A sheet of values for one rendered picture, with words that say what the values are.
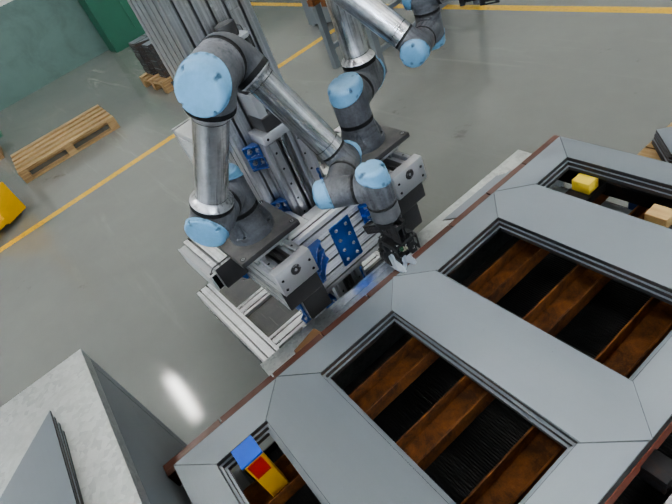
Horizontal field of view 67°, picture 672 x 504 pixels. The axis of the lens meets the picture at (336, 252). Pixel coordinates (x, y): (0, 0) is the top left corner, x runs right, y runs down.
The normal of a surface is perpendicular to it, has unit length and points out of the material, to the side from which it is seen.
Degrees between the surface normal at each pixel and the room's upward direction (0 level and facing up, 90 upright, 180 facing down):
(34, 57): 90
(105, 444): 0
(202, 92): 83
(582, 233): 0
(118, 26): 90
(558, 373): 0
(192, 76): 84
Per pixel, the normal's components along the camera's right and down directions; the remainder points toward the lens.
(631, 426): -0.33, -0.70
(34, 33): 0.61, 0.36
